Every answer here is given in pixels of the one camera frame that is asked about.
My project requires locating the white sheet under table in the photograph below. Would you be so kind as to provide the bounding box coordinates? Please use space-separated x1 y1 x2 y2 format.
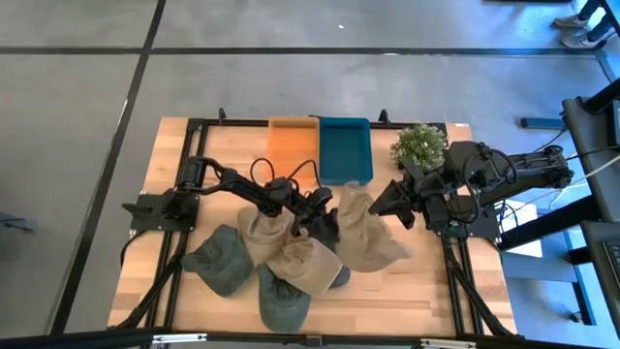
501 199 543 258

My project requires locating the grey lower desk surface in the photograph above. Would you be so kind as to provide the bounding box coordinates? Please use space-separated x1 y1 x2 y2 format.
580 220 620 335

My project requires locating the black desk beam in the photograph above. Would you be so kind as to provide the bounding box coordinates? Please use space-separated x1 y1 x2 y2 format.
497 196 602 252

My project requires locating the small green potted plant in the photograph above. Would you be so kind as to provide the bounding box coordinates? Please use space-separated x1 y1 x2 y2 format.
390 123 450 174

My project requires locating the person's leg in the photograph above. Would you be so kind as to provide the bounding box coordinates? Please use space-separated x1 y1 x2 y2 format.
577 0 604 19
587 13 619 43

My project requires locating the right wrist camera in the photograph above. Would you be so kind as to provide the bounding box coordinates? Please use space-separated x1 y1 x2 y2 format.
424 193 452 232

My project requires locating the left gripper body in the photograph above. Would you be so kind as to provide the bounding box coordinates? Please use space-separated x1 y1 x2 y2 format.
294 203 341 234

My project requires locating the black aluminium table frame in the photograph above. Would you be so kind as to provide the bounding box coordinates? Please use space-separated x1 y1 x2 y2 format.
115 107 517 340

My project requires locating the black keyboard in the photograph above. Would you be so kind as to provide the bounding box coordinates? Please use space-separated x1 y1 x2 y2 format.
602 239 620 287

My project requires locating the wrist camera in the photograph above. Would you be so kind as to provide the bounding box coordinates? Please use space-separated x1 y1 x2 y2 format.
424 193 452 232
307 186 335 209

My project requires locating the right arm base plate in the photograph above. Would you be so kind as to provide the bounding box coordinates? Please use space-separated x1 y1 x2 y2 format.
443 203 503 241

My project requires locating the silver rail bracket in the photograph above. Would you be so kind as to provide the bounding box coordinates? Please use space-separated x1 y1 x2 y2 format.
152 333 208 345
419 338 477 349

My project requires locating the person's shoe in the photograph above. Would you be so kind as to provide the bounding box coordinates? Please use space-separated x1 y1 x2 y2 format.
561 32 605 49
553 14 591 29

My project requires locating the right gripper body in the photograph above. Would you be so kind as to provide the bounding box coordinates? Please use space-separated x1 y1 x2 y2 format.
401 167 440 219

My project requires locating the dark object on floor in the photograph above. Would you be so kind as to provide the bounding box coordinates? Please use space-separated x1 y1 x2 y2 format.
0 211 39 234

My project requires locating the orange plastic bin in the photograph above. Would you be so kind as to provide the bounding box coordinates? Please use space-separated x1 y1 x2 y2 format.
264 115 321 184

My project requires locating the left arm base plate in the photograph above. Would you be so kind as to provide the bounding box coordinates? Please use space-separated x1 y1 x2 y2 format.
123 191 200 233

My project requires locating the blue bar on floor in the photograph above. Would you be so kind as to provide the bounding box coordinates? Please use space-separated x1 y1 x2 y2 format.
520 117 567 130

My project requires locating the white cable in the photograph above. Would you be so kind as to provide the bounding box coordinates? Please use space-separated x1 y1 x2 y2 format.
556 153 620 195

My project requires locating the grey side desk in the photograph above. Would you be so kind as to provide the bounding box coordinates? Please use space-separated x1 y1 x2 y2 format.
561 94 620 224

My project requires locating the black camera rig rail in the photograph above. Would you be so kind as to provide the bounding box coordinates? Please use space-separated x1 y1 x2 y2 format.
0 328 620 349

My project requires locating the dark green cap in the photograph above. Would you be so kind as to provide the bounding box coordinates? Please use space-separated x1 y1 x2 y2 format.
256 263 312 333
328 264 352 289
179 223 255 298

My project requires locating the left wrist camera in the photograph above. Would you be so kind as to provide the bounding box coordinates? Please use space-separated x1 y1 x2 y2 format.
307 186 335 209

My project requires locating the blue plastic bin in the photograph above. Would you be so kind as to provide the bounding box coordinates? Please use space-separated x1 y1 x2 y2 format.
318 116 375 187

